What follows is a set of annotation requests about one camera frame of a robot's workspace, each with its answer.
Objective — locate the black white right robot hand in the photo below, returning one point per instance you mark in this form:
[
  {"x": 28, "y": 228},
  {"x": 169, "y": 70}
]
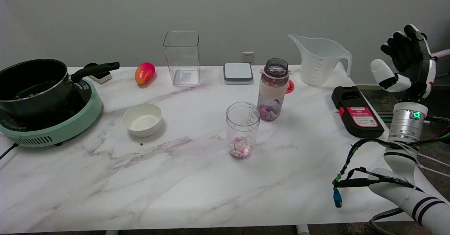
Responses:
[{"x": 418, "y": 63}]

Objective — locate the clear plastic measuring cup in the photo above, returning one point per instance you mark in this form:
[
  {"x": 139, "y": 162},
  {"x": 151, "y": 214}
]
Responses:
[{"x": 242, "y": 121}]

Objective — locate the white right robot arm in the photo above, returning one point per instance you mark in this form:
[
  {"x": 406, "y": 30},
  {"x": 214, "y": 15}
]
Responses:
[{"x": 406, "y": 122}]

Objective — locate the large translucent measuring jug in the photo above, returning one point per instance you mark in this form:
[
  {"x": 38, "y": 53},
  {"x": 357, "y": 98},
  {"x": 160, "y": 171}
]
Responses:
[{"x": 318, "y": 63}]

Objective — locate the white padded bar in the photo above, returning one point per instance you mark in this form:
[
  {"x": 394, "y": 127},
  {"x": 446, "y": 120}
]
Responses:
[{"x": 442, "y": 53}]

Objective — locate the floor vent grate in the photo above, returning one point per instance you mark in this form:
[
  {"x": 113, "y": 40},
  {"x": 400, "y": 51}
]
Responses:
[{"x": 385, "y": 116}]

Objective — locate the black device with pink label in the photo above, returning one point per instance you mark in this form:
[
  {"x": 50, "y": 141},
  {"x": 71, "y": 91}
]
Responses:
[{"x": 358, "y": 117}]

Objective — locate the red round lid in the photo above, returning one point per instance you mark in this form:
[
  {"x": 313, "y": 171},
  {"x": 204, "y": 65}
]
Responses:
[{"x": 290, "y": 86}]

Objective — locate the water bottle with beige sleeve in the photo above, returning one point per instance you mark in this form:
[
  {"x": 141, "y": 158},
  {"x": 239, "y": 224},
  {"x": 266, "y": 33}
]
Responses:
[{"x": 273, "y": 89}]

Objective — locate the pink white candy pieces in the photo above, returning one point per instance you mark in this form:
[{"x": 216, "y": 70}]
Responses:
[{"x": 240, "y": 149}]

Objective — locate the white table leg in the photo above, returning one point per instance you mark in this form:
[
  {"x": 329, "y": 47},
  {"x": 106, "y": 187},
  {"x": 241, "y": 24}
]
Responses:
[{"x": 302, "y": 230}]

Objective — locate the clear square storage container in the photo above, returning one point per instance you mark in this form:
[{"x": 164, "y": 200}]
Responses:
[{"x": 182, "y": 63}]

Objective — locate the red orange toy mango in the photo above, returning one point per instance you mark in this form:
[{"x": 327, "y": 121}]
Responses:
[{"x": 144, "y": 73}]

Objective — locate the white bowl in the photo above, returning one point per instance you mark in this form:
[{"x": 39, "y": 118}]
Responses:
[{"x": 142, "y": 121}]

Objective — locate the small white black gadget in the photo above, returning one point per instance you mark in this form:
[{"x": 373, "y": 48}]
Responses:
[{"x": 102, "y": 77}]

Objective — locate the green induction cooker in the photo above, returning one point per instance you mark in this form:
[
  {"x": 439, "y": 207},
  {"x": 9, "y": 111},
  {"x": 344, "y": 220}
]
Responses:
[{"x": 70, "y": 124}]

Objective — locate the white wall socket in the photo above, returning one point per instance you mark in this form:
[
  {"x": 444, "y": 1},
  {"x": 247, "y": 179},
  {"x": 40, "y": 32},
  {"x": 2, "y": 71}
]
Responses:
[{"x": 248, "y": 57}]

